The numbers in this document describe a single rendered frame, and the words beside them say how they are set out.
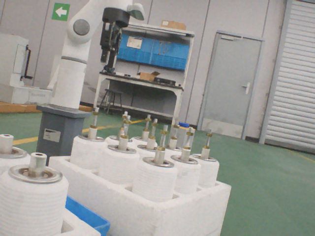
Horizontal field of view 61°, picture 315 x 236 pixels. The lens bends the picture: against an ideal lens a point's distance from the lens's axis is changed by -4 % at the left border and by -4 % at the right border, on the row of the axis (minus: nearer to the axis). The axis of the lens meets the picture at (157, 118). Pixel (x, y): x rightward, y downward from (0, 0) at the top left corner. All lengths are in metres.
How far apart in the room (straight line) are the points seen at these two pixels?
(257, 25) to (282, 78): 1.21
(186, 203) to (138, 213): 0.12
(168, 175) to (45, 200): 0.30
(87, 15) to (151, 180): 0.62
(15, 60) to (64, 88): 2.31
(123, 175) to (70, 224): 0.27
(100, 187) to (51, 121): 0.39
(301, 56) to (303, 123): 1.35
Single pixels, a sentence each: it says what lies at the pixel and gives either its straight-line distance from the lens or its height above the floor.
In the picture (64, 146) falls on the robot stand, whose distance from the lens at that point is 0.99.
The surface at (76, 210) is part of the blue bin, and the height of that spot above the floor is 0.10.
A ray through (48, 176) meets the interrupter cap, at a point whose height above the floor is 0.25.
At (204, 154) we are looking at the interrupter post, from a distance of 0.84.
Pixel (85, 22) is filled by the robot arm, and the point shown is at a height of 0.60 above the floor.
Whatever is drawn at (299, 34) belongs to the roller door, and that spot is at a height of 2.31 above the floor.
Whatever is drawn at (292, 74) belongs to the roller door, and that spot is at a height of 1.48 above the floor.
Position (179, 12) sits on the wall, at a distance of 6.23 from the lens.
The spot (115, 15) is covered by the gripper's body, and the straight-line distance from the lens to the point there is 0.79.
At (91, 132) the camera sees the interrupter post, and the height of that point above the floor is 0.27.
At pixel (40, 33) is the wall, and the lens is 7.10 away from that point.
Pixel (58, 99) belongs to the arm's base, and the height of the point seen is 0.33.
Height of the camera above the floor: 0.39
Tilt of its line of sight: 3 degrees down
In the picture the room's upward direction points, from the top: 11 degrees clockwise
